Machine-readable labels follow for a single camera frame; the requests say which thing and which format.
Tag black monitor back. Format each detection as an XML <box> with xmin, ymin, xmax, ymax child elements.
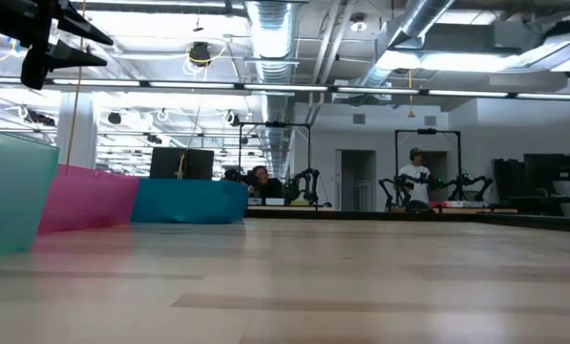
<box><xmin>149</xmin><ymin>146</ymin><xmax>216</xmax><ymax>182</ymax></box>

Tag silver round ventilation duct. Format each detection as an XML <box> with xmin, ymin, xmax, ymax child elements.
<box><xmin>244</xmin><ymin>0</ymin><xmax>299</xmax><ymax>166</ymax></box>

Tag black dome-shaped object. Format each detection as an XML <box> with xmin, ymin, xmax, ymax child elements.
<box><xmin>405</xmin><ymin>199</ymin><xmax>433</xmax><ymax>215</ymax></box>

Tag background wooden workbench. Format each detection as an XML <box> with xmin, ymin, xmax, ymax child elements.
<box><xmin>245</xmin><ymin>204</ymin><xmax>519</xmax><ymax>215</ymax></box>

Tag white building column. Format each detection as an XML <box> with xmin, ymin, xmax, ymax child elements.
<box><xmin>56</xmin><ymin>91</ymin><xmax>98</xmax><ymax>168</ymax></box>

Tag black ceiling device yellow cable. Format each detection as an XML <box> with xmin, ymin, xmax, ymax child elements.
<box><xmin>188</xmin><ymin>41</ymin><xmax>213</xmax><ymax>67</ymax></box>

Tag pink plastic bin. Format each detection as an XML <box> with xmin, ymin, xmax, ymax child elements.
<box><xmin>36</xmin><ymin>164</ymin><xmax>141</xmax><ymax>236</ymax></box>

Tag black metal rig frame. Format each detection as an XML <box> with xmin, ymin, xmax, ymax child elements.
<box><xmin>393</xmin><ymin>127</ymin><xmax>462</xmax><ymax>211</ymax></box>
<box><xmin>238</xmin><ymin>121</ymin><xmax>313</xmax><ymax>206</ymax></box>

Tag blue plastic bin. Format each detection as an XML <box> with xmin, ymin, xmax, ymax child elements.
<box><xmin>130</xmin><ymin>179</ymin><xmax>250</xmax><ymax>226</ymax></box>

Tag white radiator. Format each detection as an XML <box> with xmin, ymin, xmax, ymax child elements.
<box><xmin>355</xmin><ymin>180</ymin><xmax>372</xmax><ymax>211</ymax></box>

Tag yellow hanging cable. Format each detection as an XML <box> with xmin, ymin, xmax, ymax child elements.
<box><xmin>66</xmin><ymin>0</ymin><xmax>88</xmax><ymax>166</ymax></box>

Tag translucent teal plastic bin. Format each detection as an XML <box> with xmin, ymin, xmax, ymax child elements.
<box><xmin>0</xmin><ymin>127</ymin><xmax>60</xmax><ymax>259</ymax></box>

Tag black background monitors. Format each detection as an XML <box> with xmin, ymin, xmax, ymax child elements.
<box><xmin>492</xmin><ymin>152</ymin><xmax>570</xmax><ymax>207</ymax></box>

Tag long ceiling light strip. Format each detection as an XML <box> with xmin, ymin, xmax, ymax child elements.
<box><xmin>0</xmin><ymin>75</ymin><xmax>570</xmax><ymax>102</ymax></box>

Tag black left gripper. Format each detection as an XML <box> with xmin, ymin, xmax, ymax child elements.
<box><xmin>0</xmin><ymin>0</ymin><xmax>115</xmax><ymax>91</ymax></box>

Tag grey doorway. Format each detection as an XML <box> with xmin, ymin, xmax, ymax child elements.
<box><xmin>335</xmin><ymin>149</ymin><xmax>377</xmax><ymax>212</ymax></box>

